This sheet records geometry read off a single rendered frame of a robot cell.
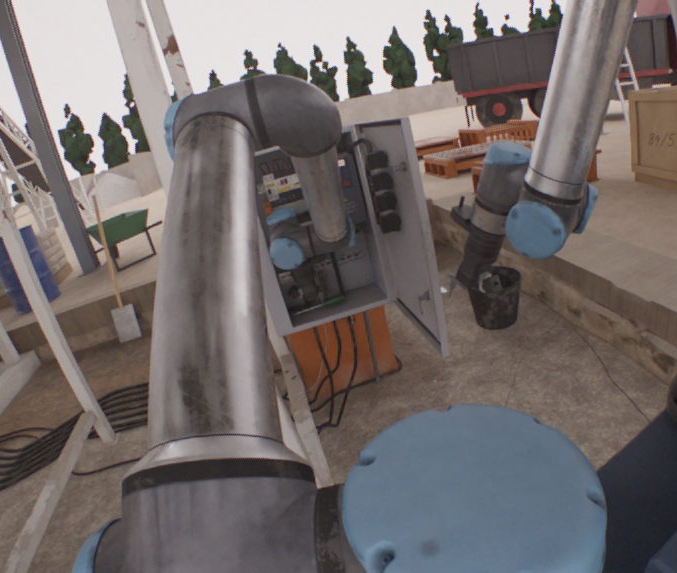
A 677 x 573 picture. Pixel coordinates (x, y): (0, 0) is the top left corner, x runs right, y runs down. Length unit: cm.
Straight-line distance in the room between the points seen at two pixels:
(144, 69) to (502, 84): 867
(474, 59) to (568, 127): 886
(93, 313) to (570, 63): 396
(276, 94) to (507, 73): 886
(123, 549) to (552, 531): 25
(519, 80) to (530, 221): 882
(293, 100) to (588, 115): 40
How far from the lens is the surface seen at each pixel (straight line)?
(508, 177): 76
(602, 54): 57
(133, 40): 101
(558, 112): 58
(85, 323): 417
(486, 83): 938
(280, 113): 62
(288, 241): 111
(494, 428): 27
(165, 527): 28
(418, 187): 93
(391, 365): 219
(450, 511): 22
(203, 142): 54
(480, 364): 216
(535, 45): 946
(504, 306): 233
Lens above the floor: 127
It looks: 23 degrees down
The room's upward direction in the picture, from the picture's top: 14 degrees counter-clockwise
